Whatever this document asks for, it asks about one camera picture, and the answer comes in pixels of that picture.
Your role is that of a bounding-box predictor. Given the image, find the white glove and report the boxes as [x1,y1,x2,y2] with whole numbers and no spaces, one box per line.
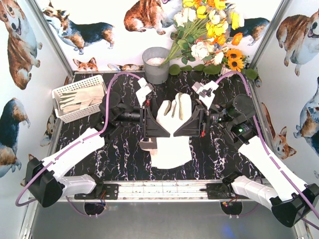
[152,93,192,169]
[59,84,105,111]
[139,137,180,169]

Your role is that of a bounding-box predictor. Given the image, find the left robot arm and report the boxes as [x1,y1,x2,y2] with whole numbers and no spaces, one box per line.
[25,92,170,208]

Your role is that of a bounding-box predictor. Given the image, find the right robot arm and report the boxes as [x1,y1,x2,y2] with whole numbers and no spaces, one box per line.
[174,93,319,228]

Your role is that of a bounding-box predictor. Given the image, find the white perforated storage basket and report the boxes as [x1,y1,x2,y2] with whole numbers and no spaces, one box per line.
[51,75,107,123]

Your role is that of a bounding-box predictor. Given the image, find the green moss stone right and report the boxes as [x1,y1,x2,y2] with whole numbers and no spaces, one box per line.
[245,68,258,80]

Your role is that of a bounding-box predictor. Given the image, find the green moss stone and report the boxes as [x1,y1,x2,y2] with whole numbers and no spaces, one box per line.
[245,68,258,80]
[168,64,181,76]

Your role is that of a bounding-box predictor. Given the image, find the grey metal bucket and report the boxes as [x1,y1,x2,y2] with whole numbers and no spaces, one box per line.
[142,47,169,85]

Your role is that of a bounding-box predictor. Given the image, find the small sunflower pot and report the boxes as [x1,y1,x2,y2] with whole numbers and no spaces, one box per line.
[219,48,250,76]

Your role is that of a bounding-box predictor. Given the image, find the artificial flower bouquet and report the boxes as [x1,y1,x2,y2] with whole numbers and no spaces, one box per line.
[163,0,248,65]

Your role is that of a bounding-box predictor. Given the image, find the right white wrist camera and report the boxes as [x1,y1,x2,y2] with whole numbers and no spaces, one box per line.
[192,81,219,109]

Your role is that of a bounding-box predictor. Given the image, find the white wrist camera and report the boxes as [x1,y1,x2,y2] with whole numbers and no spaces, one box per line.
[192,81,219,109]
[136,77,154,106]

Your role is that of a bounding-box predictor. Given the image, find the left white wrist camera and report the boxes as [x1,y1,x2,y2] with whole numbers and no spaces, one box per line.
[136,77,154,106]

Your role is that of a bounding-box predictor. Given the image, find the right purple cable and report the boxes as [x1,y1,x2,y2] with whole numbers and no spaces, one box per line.
[215,71,319,225]

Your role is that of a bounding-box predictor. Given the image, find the purple cable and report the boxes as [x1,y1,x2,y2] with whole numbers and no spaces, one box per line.
[215,71,319,225]
[15,72,143,218]

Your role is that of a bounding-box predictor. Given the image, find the aluminium front rail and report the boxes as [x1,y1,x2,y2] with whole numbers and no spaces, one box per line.
[27,180,275,202]

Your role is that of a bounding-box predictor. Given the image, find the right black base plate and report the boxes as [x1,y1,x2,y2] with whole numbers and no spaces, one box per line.
[200,183,247,200]

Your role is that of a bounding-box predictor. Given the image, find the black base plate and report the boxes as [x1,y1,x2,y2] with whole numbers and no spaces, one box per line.
[74,183,119,200]
[200,183,247,200]

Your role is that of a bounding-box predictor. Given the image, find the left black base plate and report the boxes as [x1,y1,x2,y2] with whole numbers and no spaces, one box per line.
[74,183,119,200]

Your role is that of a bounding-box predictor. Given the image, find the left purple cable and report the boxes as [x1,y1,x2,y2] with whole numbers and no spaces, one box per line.
[15,72,143,218]

